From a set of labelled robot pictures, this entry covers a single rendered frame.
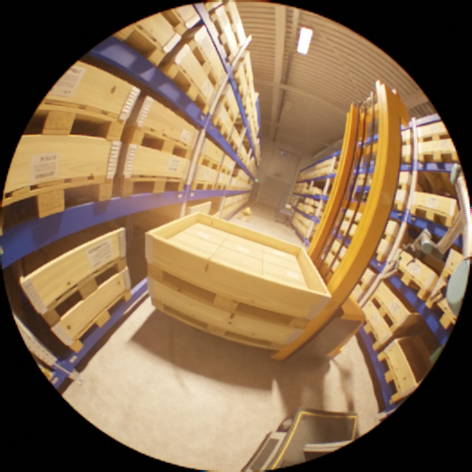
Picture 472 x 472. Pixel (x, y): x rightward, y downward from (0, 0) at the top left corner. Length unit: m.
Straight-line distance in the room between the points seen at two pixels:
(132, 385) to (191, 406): 0.47
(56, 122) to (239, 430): 2.02
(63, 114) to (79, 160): 0.25
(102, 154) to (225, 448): 2.01
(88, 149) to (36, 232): 0.45
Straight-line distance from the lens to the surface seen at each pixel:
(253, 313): 1.00
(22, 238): 0.87
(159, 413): 1.42
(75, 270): 0.98
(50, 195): 0.82
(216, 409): 1.42
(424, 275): 2.31
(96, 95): 0.90
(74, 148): 0.83
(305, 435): 1.37
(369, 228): 0.95
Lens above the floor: 1.40
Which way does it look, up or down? 20 degrees down
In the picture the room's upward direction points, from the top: 17 degrees clockwise
